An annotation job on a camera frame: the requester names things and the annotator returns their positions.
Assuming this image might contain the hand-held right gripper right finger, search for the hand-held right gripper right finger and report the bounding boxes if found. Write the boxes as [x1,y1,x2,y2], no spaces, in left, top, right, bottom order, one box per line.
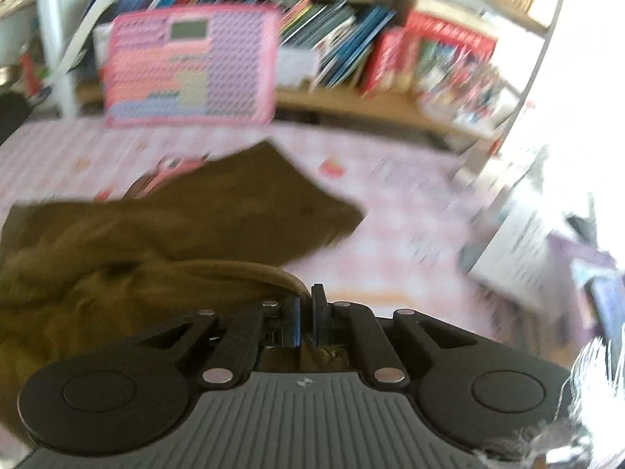
[311,283,482,392]

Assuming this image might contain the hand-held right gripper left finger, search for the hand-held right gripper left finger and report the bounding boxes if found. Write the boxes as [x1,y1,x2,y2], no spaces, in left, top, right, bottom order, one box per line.
[131,297,302,392]

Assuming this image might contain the brown pants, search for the brown pants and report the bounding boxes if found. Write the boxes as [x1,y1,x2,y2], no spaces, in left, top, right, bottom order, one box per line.
[0,139,367,450]

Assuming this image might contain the pink checked printed blanket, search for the pink checked printed blanket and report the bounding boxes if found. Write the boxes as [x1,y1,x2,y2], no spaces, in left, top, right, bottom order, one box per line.
[0,117,577,367]

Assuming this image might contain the stack of books and papers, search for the stack of books and papers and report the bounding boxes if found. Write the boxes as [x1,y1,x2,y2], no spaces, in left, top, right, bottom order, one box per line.
[459,147,625,347]

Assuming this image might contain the pink toy learning board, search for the pink toy learning board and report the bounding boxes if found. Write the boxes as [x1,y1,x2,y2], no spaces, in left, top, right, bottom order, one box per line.
[102,4,281,129]

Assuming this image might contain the row of colourful books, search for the row of colourful books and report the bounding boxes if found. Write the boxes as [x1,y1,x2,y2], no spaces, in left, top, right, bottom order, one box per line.
[88,0,513,128]

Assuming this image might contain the white fluffy cloth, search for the white fluffy cloth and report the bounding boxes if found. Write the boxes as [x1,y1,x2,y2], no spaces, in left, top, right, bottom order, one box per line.
[483,332,625,469]

